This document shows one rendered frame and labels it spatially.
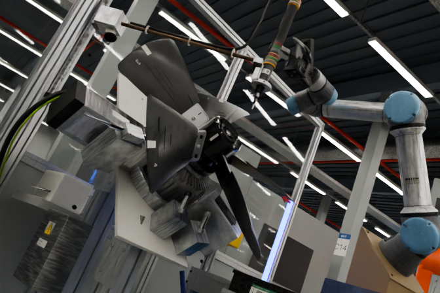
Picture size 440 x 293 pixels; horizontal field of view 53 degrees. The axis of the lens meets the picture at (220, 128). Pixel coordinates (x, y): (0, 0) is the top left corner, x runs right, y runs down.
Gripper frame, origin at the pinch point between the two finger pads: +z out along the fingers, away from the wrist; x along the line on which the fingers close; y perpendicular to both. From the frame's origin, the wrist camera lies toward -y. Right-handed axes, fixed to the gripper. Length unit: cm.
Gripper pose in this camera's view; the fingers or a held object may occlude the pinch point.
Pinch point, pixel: (284, 38)
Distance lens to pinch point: 159.6
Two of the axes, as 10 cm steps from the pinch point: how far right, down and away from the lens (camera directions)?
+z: -6.2, -4.9, -6.1
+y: -3.7, 8.7, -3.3
